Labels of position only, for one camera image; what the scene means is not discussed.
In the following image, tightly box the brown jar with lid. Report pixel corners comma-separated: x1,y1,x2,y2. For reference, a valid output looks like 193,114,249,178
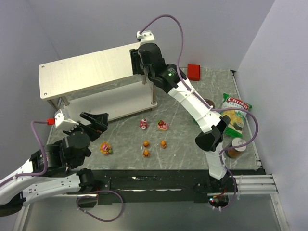
225,138,246,159

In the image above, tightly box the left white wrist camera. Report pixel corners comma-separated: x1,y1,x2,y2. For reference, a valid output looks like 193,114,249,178
46,109,78,130

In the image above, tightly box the orange bear toy bottom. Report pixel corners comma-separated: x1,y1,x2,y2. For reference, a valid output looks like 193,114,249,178
143,149,150,157

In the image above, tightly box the brown green wrapped roll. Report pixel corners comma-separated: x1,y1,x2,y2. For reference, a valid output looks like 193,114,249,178
192,98,215,124

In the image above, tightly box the white two-tier shelf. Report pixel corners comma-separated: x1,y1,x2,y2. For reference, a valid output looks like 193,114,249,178
38,42,157,121

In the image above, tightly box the green cassava chips bag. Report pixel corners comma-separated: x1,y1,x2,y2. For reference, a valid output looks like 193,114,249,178
221,93,252,138

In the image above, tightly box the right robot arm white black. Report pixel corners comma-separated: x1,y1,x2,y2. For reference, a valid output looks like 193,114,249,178
129,43,230,184

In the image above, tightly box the orange bear toy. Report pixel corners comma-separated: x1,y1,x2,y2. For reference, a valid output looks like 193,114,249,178
143,149,150,157
160,140,167,148
143,141,150,147

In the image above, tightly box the pink bear donut toy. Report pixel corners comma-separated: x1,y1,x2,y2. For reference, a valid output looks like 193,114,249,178
157,120,169,131

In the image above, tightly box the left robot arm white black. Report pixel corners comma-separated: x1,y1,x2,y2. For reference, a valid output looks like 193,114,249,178
0,109,109,217

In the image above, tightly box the pink bear cupcake toy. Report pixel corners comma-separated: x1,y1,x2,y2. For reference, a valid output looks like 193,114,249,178
140,118,148,130

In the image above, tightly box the red block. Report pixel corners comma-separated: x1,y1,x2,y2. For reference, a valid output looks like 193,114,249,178
187,64,201,81

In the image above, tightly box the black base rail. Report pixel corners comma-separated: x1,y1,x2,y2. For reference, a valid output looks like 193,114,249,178
73,168,238,205

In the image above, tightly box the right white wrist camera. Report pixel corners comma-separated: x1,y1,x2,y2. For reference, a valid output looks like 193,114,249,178
136,30,155,45

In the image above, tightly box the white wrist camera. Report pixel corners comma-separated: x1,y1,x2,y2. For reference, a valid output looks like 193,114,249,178
136,30,155,45
46,109,78,130

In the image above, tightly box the orange bear toy top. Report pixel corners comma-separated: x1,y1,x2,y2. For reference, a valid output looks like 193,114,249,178
143,141,150,147

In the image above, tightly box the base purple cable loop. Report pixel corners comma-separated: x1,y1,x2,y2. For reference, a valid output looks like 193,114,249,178
76,190,124,222

